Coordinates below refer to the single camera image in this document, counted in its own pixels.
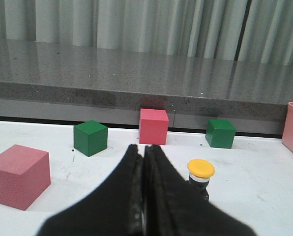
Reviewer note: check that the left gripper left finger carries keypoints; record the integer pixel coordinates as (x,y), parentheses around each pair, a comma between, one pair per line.
(114,208)

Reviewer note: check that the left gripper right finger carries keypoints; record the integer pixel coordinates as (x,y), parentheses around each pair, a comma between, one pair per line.
(173,208)

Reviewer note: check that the yellow push button switch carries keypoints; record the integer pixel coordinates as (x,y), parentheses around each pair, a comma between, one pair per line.
(200,172)

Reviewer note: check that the green cube at left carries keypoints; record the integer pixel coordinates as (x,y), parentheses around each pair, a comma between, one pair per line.
(90,137)

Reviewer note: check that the green cube block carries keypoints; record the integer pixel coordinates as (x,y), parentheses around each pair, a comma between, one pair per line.
(220,133)

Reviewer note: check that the large pink cube block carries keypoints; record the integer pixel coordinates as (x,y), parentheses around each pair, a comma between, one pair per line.
(24,175)

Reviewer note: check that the grey stone counter ledge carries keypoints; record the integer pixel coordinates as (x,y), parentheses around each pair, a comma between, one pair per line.
(73,83)

